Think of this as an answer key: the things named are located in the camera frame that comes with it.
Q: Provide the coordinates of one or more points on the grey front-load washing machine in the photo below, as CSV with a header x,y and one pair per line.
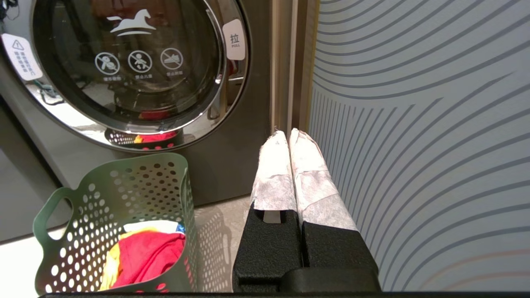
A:
x,y
232,124

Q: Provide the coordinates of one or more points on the red garment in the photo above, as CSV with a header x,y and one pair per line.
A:
x,y
147,258

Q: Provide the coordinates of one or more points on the white garment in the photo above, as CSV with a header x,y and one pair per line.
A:
x,y
155,226

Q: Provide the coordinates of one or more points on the yellow garment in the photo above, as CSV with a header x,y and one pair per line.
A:
x,y
111,267

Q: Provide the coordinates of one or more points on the green perforated laundry basket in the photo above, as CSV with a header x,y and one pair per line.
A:
x,y
124,225

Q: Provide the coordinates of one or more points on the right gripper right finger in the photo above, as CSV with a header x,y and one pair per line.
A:
x,y
327,244

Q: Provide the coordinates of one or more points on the round chrome washer door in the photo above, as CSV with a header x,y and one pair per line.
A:
x,y
132,66

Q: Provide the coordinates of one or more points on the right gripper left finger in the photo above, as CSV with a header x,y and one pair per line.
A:
x,y
271,231

